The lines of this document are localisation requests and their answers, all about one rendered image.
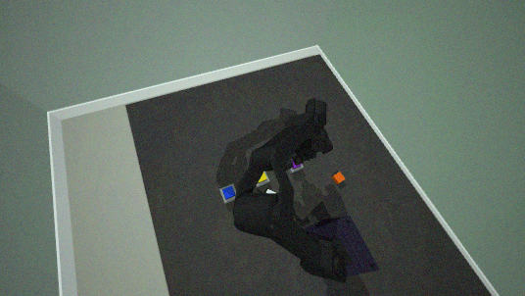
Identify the small orange block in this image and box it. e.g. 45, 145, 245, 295
332, 172, 345, 184

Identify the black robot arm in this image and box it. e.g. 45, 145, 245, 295
233, 98, 352, 283

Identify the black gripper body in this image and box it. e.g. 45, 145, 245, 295
286, 138, 333, 171

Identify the blue button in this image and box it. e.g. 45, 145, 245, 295
220, 183, 236, 204

